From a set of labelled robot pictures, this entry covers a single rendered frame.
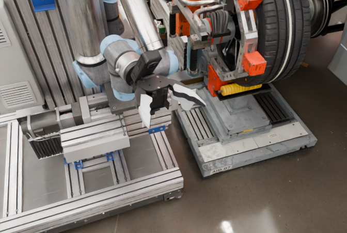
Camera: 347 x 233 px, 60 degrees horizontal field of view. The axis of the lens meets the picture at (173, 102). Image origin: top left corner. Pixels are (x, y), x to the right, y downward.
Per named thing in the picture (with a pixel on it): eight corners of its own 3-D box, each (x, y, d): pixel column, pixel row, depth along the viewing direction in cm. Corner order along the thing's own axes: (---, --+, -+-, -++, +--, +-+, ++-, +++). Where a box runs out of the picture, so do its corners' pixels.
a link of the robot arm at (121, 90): (152, 92, 96) (150, 65, 88) (120, 106, 92) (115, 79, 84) (140, 79, 101) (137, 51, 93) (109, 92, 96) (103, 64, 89)
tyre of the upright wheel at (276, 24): (328, 66, 134) (292, -76, 137) (281, 76, 129) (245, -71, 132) (257, 87, 199) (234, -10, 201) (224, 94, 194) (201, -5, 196)
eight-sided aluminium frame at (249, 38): (244, 98, 163) (266, 3, 125) (233, 101, 162) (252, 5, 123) (206, 43, 200) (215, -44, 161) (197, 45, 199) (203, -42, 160)
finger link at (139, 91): (153, 113, 67) (156, 89, 73) (153, 107, 66) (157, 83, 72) (131, 111, 66) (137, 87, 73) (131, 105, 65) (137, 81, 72)
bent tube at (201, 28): (239, 26, 139) (242, 4, 132) (200, 33, 135) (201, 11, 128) (223, 8, 151) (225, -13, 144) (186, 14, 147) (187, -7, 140)
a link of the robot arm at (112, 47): (124, 52, 93) (121, 28, 87) (142, 72, 86) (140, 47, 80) (100, 61, 90) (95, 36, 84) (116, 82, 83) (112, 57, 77)
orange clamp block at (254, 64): (254, 62, 147) (264, 74, 141) (240, 65, 145) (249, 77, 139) (257, 50, 142) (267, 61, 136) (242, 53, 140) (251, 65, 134)
